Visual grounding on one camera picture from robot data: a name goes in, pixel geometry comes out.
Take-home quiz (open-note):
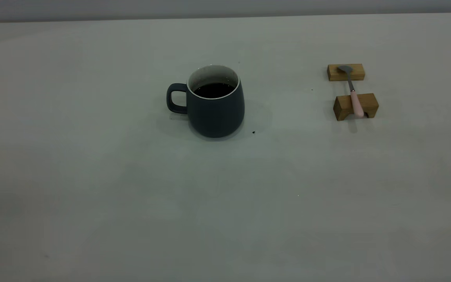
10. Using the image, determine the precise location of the flat rectangular wooden block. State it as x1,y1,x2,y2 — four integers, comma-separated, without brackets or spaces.
327,63,366,81

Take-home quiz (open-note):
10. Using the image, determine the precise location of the arched wooden block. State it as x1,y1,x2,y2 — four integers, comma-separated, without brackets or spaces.
333,93,379,121

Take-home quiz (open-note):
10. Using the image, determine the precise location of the pink handled metal spoon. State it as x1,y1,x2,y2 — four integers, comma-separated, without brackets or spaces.
337,65,365,118

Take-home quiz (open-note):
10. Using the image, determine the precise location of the dark grey ceramic cup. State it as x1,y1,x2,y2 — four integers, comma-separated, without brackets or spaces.
166,65,245,138

